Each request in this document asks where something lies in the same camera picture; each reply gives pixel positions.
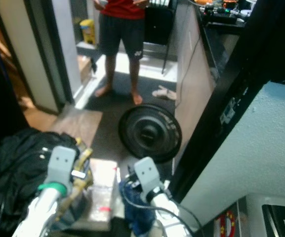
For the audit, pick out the black garment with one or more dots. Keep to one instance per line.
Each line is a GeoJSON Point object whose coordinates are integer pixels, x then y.
{"type": "Point", "coordinates": [19, 168]}

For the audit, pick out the grey washing machine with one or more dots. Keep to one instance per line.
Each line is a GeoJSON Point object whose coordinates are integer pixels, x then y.
{"type": "Point", "coordinates": [261, 217]}

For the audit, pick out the bubble wrap package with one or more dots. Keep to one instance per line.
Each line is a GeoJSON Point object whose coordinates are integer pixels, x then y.
{"type": "Point", "coordinates": [102, 190]}

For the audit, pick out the blue jeans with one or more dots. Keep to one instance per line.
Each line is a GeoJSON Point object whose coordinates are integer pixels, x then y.
{"type": "Point", "coordinates": [135, 212]}

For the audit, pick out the brown floor board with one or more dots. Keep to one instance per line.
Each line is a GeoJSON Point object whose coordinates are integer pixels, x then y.
{"type": "Point", "coordinates": [78, 123]}

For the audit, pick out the beige sandal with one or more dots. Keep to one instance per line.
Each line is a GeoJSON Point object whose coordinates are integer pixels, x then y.
{"type": "Point", "coordinates": [164, 92]}

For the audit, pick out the brown cardboard box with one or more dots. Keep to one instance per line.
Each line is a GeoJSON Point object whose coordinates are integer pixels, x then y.
{"type": "Point", "coordinates": [84, 69]}

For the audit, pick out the red sticker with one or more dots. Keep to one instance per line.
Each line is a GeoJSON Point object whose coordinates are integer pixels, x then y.
{"type": "Point", "coordinates": [226, 224]}

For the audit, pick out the metal door hinge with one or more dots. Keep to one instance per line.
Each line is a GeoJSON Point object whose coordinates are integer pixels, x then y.
{"type": "Point", "coordinates": [228, 111]}

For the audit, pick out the white door panel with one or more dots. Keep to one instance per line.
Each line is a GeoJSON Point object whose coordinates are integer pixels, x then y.
{"type": "Point", "coordinates": [28, 54]}

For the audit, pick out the yellow plastic container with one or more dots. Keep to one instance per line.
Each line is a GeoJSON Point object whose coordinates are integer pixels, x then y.
{"type": "Point", "coordinates": [88, 32]}

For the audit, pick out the person in red shirt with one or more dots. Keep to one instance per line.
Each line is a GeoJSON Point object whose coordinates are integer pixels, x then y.
{"type": "Point", "coordinates": [122, 34]}

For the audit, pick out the black chair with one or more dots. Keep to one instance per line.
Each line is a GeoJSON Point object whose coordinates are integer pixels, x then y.
{"type": "Point", "coordinates": [159, 27]}

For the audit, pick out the black counter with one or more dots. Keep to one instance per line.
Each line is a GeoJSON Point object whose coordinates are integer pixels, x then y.
{"type": "Point", "coordinates": [221, 37]}

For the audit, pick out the pale grey right wrist camera mount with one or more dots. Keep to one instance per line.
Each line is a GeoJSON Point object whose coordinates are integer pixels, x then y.
{"type": "Point", "coordinates": [147, 175]}

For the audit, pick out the pale grey wrist camera mount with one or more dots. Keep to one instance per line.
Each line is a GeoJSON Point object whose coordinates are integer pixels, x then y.
{"type": "Point", "coordinates": [61, 165]}
{"type": "Point", "coordinates": [147, 175]}

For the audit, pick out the pale grey left wrist camera mount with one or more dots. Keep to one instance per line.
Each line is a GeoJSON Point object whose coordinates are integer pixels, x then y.
{"type": "Point", "coordinates": [61, 165]}

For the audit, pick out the black door frame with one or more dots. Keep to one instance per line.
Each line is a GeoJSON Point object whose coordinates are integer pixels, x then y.
{"type": "Point", "coordinates": [253, 64]}

